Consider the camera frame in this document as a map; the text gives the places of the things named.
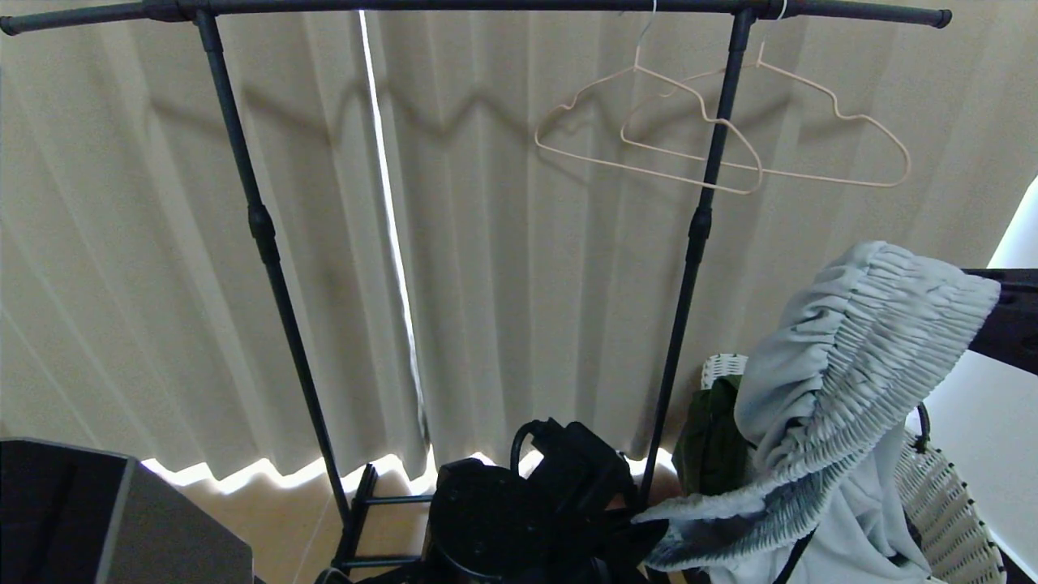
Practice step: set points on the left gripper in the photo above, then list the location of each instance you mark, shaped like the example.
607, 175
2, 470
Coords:
600, 551

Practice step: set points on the pale grey shorts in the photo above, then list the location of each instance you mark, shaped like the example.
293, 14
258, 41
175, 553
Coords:
811, 365

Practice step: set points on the pink clothes hanger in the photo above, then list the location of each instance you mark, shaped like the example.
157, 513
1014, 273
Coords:
641, 169
811, 175

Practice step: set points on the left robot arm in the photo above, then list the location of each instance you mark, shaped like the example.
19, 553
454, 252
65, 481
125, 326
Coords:
178, 535

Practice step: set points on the white laundry basket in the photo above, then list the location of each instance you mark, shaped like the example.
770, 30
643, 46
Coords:
941, 503

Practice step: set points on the black clothes rack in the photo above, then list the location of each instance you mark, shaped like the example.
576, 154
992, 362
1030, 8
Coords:
486, 6

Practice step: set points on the green garment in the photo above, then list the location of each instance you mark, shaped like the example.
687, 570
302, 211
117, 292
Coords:
709, 446

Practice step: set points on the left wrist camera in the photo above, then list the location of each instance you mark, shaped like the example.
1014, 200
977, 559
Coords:
580, 470

